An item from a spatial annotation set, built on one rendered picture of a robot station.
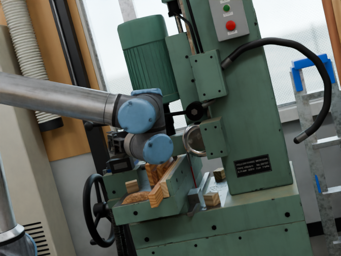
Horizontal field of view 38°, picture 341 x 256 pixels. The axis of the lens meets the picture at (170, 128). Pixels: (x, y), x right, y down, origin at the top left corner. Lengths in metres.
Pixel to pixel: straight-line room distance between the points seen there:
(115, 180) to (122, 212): 0.25
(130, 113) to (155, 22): 0.56
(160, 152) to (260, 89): 0.44
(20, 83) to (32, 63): 1.87
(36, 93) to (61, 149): 2.08
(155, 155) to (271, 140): 0.45
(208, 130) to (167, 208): 0.28
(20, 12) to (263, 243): 2.19
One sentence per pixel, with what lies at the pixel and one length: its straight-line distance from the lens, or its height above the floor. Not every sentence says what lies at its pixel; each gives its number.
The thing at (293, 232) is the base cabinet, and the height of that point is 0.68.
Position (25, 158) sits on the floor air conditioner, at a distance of 3.18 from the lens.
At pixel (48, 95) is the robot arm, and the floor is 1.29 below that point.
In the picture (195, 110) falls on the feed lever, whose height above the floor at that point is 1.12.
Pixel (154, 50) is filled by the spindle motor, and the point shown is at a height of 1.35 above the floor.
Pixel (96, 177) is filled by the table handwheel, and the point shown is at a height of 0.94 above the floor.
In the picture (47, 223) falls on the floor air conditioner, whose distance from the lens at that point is 3.26.
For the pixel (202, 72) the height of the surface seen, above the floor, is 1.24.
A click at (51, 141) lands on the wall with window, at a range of 3.41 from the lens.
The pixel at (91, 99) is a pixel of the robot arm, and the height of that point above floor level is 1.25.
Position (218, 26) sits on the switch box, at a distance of 1.59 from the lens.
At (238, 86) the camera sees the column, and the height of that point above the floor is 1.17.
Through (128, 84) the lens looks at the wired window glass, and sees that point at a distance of 3.28.
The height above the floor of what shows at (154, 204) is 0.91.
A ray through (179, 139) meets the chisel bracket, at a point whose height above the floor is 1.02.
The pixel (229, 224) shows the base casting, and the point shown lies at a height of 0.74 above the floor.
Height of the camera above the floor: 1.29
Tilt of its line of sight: 7 degrees down
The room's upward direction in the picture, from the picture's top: 14 degrees counter-clockwise
